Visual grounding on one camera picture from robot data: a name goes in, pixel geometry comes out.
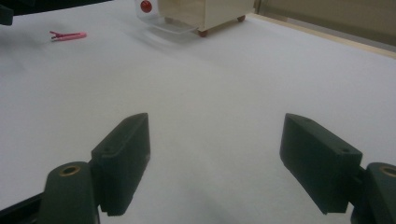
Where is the cream storage box with drawer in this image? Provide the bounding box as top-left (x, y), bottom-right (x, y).
top-left (134, 0), bottom-right (257, 38)

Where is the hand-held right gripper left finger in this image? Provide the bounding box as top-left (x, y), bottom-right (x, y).
top-left (90, 112), bottom-right (151, 217)

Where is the pink hair clip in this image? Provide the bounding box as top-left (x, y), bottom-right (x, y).
top-left (49, 30), bottom-right (88, 42)

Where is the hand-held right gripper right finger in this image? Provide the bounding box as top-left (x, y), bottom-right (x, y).
top-left (278, 113), bottom-right (364, 216)

